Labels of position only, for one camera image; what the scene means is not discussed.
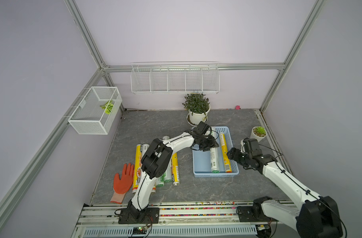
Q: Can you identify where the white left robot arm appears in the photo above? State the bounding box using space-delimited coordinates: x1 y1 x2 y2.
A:
127 122 219 219

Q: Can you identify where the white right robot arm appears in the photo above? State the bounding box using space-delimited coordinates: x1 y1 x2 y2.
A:
227 138 348 238

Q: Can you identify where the blue plastic basket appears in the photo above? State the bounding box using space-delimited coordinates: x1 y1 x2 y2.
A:
192 127 239 178

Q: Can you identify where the small potted succulent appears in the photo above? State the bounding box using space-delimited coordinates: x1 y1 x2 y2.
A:
250 126 267 142

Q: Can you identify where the large potted green plant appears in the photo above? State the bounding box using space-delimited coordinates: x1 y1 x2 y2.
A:
182 93 211 126

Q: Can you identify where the orange work glove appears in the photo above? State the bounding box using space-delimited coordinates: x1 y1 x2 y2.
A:
110 163 135 204

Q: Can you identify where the green leaf toy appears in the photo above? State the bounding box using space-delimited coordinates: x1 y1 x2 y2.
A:
100 100 114 115

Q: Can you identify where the white vent grille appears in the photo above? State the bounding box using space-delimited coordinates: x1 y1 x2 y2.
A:
81 225 258 238

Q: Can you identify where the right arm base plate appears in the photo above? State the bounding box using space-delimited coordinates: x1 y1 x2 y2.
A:
236 206 277 223

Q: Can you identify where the white wire wall shelf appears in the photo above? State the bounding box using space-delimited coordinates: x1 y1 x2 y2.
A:
130 61 220 94

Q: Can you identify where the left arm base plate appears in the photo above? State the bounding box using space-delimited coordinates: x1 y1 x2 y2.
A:
118 207 160 225

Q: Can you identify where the white mesh wall basket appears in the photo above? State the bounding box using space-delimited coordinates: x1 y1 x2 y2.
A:
68 86 122 135

